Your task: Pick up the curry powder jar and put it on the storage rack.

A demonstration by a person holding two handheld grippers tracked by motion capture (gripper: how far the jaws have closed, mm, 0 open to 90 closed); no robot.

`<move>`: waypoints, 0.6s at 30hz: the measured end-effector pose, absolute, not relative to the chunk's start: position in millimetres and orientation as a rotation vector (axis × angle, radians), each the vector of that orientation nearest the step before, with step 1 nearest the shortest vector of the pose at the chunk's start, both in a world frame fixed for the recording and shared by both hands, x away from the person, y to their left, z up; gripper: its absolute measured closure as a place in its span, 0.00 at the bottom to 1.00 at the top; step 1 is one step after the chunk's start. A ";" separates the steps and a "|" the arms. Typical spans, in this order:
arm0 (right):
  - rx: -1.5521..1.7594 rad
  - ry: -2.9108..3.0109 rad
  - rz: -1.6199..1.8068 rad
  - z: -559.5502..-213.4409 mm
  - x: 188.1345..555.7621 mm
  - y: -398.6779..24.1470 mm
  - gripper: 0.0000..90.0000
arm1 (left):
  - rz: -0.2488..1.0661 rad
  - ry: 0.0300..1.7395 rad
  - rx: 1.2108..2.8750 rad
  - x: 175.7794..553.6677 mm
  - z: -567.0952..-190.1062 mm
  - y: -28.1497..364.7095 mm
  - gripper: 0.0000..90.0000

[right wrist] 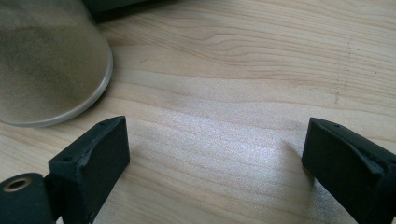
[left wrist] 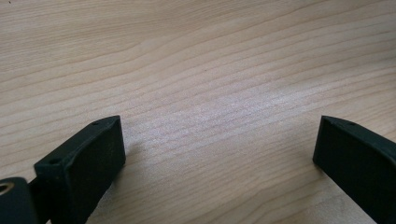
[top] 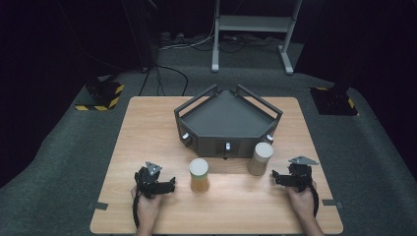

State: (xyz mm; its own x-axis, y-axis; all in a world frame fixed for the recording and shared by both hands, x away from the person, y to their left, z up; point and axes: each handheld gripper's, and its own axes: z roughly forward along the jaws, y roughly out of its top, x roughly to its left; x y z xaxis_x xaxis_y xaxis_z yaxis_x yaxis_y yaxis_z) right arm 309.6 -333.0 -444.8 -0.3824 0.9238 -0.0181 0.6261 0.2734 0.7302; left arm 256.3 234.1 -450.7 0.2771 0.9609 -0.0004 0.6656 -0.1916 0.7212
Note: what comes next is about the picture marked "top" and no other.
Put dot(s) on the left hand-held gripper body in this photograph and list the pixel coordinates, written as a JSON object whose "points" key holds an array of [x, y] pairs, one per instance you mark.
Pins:
{"points": [[148, 183]]}

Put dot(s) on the black corner rack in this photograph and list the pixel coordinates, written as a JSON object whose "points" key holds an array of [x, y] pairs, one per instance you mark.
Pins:
{"points": [[226, 119]]}

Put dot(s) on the grey jar with cream lid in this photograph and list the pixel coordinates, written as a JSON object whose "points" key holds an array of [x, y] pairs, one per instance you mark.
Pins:
{"points": [[259, 160]]}

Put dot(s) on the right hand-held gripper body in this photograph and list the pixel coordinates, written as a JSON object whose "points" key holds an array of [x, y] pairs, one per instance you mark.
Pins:
{"points": [[300, 175]]}

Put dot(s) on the orange jar with white lid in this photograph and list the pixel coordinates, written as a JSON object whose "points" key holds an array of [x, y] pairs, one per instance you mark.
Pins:
{"points": [[199, 175]]}

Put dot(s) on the grey tape piece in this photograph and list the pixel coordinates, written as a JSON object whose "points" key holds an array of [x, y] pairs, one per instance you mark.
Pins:
{"points": [[98, 206], [331, 203]]}

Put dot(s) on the yellow black striped base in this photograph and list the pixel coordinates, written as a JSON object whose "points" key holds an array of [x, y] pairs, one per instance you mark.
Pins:
{"points": [[100, 95], [332, 101]]}

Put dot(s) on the silver rack knob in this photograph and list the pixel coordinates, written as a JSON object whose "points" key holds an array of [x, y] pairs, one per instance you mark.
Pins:
{"points": [[227, 146], [186, 136], [269, 138]]}

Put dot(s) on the person's right hand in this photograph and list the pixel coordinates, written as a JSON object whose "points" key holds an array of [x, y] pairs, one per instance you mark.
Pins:
{"points": [[302, 203]]}

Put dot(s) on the person's left hand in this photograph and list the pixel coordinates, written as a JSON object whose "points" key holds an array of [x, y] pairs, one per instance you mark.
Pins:
{"points": [[148, 208]]}

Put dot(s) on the grey metal stand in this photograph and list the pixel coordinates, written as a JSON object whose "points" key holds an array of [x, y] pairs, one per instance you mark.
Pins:
{"points": [[254, 23]]}

